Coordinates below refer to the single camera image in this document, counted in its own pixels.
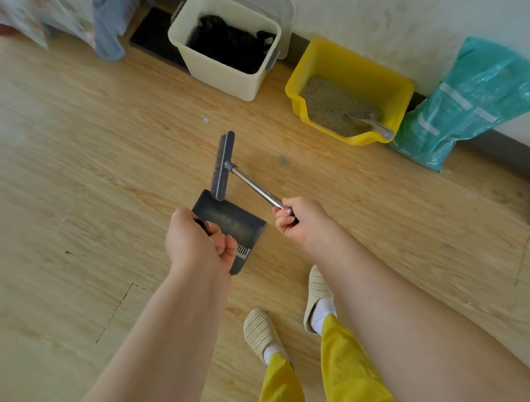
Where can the person's right hand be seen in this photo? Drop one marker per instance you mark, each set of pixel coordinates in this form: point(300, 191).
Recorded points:
point(302, 223)

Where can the person's left hand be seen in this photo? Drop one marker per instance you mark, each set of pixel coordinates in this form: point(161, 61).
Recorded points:
point(194, 244)

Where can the grey slotted litter scoop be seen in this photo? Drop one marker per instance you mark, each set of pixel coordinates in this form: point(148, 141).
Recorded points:
point(379, 128)

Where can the beige cat litter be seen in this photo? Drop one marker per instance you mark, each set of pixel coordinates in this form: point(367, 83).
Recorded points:
point(327, 103)

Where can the yellow litter box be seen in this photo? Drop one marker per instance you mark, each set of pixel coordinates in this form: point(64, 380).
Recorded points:
point(364, 70)

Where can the teal white litter bag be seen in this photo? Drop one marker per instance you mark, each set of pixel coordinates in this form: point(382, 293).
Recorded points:
point(463, 107)

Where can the translucent white bin lid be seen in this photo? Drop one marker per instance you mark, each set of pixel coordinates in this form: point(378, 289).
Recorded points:
point(285, 20)

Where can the person's left forearm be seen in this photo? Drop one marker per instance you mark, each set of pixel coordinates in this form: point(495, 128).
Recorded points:
point(165, 339)

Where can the person's right forearm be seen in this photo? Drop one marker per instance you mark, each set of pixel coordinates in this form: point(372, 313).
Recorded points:
point(414, 327)

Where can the person's cream woven right slipper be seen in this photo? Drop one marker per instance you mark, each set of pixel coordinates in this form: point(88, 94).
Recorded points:
point(315, 285)

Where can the person's cream woven slipper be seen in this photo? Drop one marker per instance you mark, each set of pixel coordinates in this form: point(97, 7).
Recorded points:
point(315, 285)
point(258, 329)

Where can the person's white right sock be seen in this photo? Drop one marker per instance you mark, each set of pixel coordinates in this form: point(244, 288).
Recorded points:
point(322, 314)

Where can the person's cream woven left slipper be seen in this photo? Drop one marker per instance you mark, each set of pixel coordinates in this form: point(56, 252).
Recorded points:
point(258, 329)

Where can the person's yellow clothing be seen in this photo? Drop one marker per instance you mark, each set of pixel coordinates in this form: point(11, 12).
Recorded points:
point(343, 364)

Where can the cream plastic storage bin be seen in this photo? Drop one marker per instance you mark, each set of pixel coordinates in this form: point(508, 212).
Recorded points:
point(215, 76)

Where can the black floor mat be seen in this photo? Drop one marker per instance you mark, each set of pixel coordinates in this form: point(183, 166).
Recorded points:
point(153, 37)

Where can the pile of black plastic bags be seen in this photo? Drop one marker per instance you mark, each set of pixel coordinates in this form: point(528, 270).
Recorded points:
point(227, 45)

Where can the dark grey skirting board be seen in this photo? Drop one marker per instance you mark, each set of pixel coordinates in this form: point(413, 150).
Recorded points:
point(505, 153)

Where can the floral cloth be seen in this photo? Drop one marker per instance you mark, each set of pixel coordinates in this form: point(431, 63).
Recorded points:
point(41, 16)

